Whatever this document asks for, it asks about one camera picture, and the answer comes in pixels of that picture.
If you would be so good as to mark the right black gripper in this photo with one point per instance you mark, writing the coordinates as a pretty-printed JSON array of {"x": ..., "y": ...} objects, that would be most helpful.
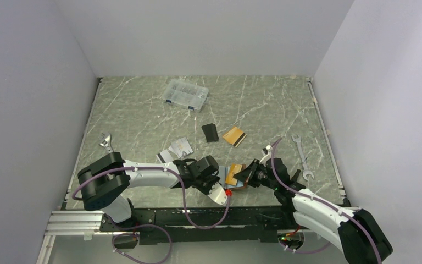
[{"x": 248, "y": 174}]

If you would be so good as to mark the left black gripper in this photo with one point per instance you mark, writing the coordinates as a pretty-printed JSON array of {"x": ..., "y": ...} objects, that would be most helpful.
[{"x": 213, "y": 180}]

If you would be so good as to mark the single orange credit card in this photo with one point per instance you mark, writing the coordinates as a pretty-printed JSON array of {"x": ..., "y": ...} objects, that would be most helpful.
[{"x": 234, "y": 169}]

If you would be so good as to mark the brown leather card holder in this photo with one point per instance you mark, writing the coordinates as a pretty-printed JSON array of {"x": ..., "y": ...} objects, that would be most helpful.
[{"x": 222, "y": 174}]

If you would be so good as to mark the silver credit card stack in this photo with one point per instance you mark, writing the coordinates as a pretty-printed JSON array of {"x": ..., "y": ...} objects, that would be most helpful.
[{"x": 181, "y": 148}]

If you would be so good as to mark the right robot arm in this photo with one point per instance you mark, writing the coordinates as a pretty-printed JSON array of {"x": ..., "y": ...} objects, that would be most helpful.
[{"x": 355, "y": 233}]

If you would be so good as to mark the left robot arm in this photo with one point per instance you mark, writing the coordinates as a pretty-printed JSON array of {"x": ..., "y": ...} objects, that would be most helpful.
[{"x": 102, "y": 183}]

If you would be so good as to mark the black credit card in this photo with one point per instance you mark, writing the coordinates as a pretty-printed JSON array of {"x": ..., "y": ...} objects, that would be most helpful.
[{"x": 210, "y": 132}]

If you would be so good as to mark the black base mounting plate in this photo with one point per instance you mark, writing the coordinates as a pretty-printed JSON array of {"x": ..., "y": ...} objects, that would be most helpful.
[{"x": 262, "y": 223}]

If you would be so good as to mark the silver open-end wrench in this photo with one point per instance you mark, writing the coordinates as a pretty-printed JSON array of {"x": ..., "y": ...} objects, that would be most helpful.
[{"x": 306, "y": 173}]

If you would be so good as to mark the clear plastic screw box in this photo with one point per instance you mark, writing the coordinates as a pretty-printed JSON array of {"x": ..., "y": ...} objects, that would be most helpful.
[{"x": 185, "y": 95}]

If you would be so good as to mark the red adjustable wrench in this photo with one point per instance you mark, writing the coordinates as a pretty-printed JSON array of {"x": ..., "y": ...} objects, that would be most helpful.
[{"x": 105, "y": 142}]

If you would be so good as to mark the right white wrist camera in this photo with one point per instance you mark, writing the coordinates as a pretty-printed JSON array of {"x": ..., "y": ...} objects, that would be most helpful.
[{"x": 267, "y": 153}]

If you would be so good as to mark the aluminium frame rail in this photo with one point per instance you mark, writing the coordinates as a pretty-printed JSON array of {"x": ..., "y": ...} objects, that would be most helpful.
[{"x": 68, "y": 223}]

